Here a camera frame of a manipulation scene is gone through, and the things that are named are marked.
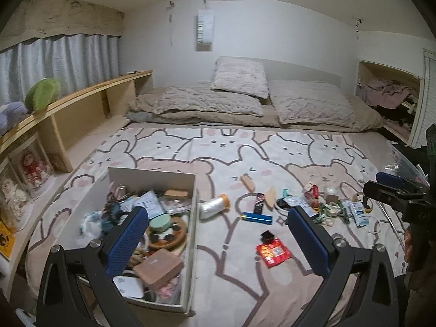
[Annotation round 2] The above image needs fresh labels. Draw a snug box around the blue lighter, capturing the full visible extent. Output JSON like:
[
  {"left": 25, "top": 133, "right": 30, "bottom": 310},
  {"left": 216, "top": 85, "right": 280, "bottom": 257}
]
[{"left": 240, "top": 212, "right": 274, "bottom": 226}]

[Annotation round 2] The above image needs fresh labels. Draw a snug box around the printed bunny blanket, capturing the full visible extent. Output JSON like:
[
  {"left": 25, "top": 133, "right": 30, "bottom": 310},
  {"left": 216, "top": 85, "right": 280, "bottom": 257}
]
[{"left": 25, "top": 126, "right": 436, "bottom": 327}]

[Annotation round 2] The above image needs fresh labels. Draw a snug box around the long quilted grey pillow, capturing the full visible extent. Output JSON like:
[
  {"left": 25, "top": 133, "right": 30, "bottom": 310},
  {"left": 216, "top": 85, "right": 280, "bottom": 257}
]
[{"left": 152, "top": 86, "right": 265, "bottom": 118}]

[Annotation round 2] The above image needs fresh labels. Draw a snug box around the person's right hand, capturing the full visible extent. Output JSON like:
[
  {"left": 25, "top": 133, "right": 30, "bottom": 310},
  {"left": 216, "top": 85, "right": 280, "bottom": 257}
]
[{"left": 405, "top": 230, "right": 415, "bottom": 272}]

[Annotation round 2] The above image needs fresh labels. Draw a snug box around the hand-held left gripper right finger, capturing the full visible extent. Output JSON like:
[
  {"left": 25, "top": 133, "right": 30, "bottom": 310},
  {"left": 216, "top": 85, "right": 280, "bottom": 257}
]
[{"left": 288, "top": 206, "right": 399, "bottom": 327}]

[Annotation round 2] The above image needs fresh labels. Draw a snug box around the hanging white cable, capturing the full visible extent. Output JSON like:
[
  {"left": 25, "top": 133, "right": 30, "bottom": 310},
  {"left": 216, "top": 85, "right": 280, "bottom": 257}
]
[{"left": 168, "top": 2, "right": 175, "bottom": 47}]

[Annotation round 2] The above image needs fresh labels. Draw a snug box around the black white ring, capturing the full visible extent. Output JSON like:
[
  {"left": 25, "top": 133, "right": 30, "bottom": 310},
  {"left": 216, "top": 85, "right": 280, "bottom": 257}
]
[{"left": 274, "top": 198, "right": 291, "bottom": 216}]

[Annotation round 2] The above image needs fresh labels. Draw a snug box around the white printed sachet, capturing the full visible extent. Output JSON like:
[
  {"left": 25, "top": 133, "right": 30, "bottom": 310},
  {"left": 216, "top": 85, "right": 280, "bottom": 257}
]
[{"left": 286, "top": 196, "right": 313, "bottom": 219}]

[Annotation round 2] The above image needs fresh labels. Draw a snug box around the wooden shelf unit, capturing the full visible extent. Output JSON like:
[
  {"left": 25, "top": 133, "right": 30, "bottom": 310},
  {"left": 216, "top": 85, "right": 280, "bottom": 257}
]
[{"left": 0, "top": 70, "right": 154, "bottom": 280}]

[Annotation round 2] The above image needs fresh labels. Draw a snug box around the pale blue curtain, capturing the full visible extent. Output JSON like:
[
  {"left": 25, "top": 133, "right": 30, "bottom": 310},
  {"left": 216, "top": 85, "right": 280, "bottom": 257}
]
[{"left": 0, "top": 34, "right": 120, "bottom": 110}]

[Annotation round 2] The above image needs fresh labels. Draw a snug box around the leaf-shaped wooden piece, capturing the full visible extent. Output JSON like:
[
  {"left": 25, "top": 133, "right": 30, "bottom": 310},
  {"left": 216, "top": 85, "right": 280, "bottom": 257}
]
[{"left": 265, "top": 186, "right": 278, "bottom": 210}]

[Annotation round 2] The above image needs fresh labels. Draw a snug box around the green plush toy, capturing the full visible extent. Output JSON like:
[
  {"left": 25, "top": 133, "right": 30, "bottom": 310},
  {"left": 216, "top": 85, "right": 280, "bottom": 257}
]
[{"left": 25, "top": 78, "right": 62, "bottom": 111}]

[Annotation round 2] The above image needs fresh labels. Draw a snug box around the dark clothes pile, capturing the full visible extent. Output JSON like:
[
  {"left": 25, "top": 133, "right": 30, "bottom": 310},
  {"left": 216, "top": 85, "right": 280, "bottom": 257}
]
[{"left": 374, "top": 104, "right": 415, "bottom": 134}]

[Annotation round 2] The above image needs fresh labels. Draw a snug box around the white plush doll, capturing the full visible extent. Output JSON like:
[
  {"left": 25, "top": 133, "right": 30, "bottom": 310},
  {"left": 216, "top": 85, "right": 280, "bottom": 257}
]
[{"left": 0, "top": 177, "right": 30, "bottom": 229}]

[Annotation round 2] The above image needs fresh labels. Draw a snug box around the grey headboard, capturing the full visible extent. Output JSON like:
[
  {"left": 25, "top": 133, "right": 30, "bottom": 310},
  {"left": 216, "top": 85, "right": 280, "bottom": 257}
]
[{"left": 214, "top": 57, "right": 345, "bottom": 90}]

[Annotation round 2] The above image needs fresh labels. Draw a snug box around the clear plastic bin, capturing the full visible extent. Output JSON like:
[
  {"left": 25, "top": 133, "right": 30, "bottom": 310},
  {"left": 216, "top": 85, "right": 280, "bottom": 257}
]
[{"left": 385, "top": 145, "right": 430, "bottom": 186}]

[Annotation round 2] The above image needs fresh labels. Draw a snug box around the pink clothes pile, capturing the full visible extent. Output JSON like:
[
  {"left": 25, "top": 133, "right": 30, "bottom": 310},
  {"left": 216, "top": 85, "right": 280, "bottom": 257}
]
[{"left": 361, "top": 78, "right": 415, "bottom": 108}]

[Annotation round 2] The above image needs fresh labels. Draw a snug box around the blue white packet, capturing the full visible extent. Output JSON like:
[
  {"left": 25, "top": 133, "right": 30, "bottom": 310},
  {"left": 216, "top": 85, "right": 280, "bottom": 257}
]
[{"left": 342, "top": 200, "right": 370, "bottom": 228}]

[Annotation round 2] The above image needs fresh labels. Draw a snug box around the round wooden tray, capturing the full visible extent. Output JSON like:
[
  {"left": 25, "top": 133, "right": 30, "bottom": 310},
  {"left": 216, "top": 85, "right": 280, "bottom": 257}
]
[{"left": 146, "top": 218, "right": 188, "bottom": 250}]

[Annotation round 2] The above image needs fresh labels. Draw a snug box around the rectangular wooden block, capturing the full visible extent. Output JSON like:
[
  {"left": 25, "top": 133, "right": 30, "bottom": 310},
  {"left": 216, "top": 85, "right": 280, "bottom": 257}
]
[{"left": 240, "top": 174, "right": 256, "bottom": 193}]

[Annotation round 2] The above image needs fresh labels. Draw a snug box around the yellow sign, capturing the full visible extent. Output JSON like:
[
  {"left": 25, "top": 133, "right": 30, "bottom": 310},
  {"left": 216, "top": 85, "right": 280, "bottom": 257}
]
[{"left": 0, "top": 220, "right": 18, "bottom": 261}]

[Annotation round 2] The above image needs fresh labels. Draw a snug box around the blue white crumpled bag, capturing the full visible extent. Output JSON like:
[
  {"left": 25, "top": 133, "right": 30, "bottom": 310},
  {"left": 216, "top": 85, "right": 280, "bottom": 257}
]
[{"left": 80, "top": 211, "right": 103, "bottom": 240}]

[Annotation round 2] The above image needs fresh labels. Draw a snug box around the red doll in clear box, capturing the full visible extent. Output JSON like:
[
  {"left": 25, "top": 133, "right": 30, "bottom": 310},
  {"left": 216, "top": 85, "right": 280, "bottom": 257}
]
[{"left": 17, "top": 143, "right": 54, "bottom": 199}]

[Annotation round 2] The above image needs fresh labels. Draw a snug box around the white storage box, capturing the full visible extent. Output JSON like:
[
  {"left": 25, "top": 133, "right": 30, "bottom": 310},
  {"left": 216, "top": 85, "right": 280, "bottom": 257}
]
[{"left": 63, "top": 167, "right": 199, "bottom": 316}]

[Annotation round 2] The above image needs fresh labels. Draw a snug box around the green round tin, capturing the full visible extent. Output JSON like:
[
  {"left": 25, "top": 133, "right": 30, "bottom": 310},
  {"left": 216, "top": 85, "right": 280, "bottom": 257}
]
[{"left": 150, "top": 216, "right": 173, "bottom": 233}]

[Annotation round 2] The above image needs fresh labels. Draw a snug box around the pink brown box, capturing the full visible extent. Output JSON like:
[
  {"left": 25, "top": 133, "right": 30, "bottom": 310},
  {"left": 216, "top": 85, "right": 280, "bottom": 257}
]
[{"left": 134, "top": 249, "right": 184, "bottom": 289}]

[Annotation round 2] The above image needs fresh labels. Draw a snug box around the white charger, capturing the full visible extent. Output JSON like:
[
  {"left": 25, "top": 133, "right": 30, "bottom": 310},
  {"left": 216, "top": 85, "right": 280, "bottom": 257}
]
[{"left": 113, "top": 275, "right": 144, "bottom": 299}]

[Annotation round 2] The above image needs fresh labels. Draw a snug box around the beige printed valance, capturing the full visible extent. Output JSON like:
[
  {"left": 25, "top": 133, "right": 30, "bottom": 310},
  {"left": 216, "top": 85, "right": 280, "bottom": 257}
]
[{"left": 0, "top": 0, "right": 125, "bottom": 40}]

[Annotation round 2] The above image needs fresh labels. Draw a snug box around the yellow black bracelet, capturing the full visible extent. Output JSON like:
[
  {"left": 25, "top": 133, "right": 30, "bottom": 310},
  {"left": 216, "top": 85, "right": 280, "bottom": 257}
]
[{"left": 354, "top": 193, "right": 374, "bottom": 212}]

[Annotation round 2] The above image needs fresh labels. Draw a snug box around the square fluffy grey pillow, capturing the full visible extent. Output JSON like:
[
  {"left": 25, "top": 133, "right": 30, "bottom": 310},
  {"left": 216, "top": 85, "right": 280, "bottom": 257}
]
[{"left": 211, "top": 57, "right": 269, "bottom": 100}]

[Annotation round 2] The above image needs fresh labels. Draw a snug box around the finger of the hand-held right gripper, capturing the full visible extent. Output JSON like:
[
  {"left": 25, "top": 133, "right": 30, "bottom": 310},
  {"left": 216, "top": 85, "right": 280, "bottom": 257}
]
[
  {"left": 363, "top": 181, "right": 400, "bottom": 208},
  {"left": 376, "top": 171, "right": 409, "bottom": 191}
]

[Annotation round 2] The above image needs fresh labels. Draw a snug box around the red foil packet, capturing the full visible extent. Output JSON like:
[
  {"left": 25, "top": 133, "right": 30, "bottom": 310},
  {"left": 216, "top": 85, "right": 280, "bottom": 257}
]
[{"left": 256, "top": 238, "right": 292, "bottom": 268}]

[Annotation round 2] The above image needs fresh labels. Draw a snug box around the purple plush toy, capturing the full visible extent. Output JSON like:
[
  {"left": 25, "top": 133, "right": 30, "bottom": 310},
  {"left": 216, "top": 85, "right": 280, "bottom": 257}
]
[{"left": 0, "top": 101, "right": 28, "bottom": 136}]

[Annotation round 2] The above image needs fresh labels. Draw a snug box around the white louvered door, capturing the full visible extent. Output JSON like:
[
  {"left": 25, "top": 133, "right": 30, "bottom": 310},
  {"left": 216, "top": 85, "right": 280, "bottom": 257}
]
[{"left": 407, "top": 49, "right": 436, "bottom": 149}]

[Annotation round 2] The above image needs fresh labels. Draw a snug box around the white hanging paper bag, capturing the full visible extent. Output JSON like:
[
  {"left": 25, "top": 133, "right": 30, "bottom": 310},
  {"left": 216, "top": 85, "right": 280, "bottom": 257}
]
[{"left": 196, "top": 10, "right": 215, "bottom": 52}]

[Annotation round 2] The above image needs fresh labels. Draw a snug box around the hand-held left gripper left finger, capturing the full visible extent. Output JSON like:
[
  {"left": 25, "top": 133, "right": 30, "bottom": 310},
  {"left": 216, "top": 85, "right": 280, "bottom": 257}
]
[{"left": 36, "top": 206, "right": 149, "bottom": 327}]

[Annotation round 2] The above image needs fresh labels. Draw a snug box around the white paper packet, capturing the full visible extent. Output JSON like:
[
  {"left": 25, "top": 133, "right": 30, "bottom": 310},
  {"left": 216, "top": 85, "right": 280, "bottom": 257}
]
[{"left": 135, "top": 191, "right": 161, "bottom": 219}]

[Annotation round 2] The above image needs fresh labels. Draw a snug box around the white bottle orange cap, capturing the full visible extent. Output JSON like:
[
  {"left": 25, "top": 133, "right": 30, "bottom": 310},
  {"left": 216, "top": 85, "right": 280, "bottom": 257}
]
[{"left": 199, "top": 194, "right": 231, "bottom": 220}]

